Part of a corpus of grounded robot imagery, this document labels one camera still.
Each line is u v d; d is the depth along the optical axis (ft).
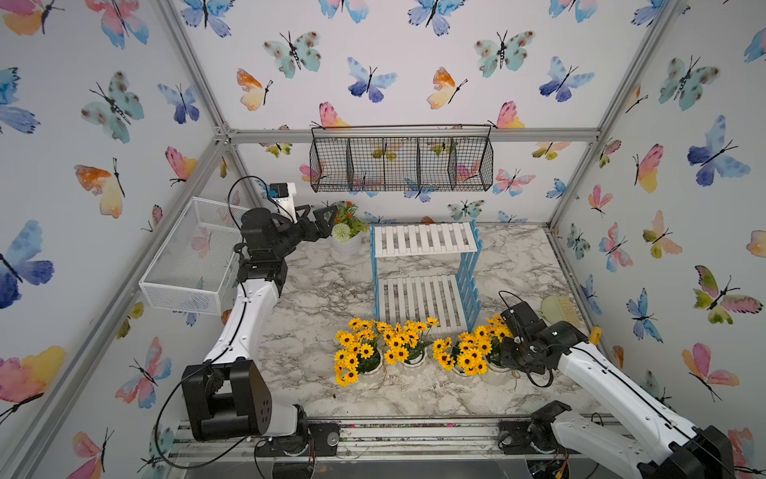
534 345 1.85
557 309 3.16
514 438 2.40
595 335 2.92
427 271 3.51
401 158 3.23
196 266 2.79
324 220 2.24
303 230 2.23
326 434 2.44
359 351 2.39
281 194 2.08
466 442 2.43
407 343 2.47
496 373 2.53
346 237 3.24
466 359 2.32
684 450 1.27
